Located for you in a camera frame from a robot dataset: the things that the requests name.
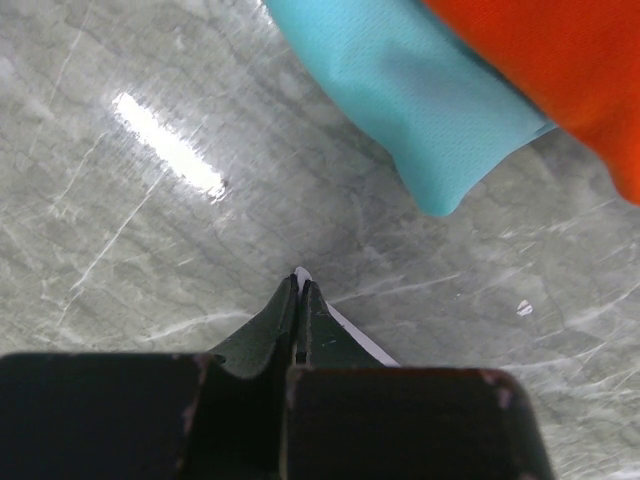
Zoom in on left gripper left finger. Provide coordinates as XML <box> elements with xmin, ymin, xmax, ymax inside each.
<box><xmin>1</xmin><ymin>277</ymin><xmax>298</xmax><ymax>479</ymax></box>

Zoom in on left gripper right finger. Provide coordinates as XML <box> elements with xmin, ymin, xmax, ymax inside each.
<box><xmin>282</xmin><ymin>281</ymin><xmax>554</xmax><ymax>479</ymax></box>

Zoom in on white t shirt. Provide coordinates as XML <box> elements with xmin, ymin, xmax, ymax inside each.
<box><xmin>294</xmin><ymin>266</ymin><xmax>399</xmax><ymax>368</ymax></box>

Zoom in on folded light blue t shirt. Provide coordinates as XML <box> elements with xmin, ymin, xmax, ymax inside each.
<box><xmin>267</xmin><ymin>0</ymin><xmax>553</xmax><ymax>216</ymax></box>

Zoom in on folded orange t shirt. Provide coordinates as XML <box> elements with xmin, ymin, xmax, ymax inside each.
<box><xmin>428</xmin><ymin>0</ymin><xmax>639</xmax><ymax>203</ymax></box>

